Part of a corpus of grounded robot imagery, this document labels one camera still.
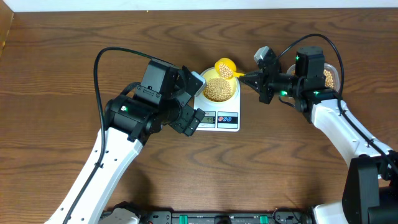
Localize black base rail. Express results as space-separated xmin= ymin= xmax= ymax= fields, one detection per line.
xmin=99 ymin=202 xmax=316 ymax=224

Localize clear container of soybeans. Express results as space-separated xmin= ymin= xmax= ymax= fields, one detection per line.
xmin=302 ymin=63 xmax=340 ymax=91

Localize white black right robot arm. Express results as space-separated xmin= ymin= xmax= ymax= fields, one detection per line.
xmin=240 ymin=47 xmax=397 ymax=223

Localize soybeans in bowl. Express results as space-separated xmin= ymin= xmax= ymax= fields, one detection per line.
xmin=203 ymin=78 xmax=233 ymax=102

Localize yellow plastic measuring scoop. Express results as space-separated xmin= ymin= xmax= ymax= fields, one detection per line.
xmin=215 ymin=58 xmax=244 ymax=80

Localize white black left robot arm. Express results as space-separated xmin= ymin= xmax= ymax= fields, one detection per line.
xmin=48 ymin=67 xmax=206 ymax=223

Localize pale yellow plastic bowl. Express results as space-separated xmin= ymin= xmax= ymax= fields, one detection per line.
xmin=201 ymin=68 xmax=240 ymax=103

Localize white digital kitchen scale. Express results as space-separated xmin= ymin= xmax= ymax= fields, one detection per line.
xmin=194 ymin=78 xmax=241 ymax=132

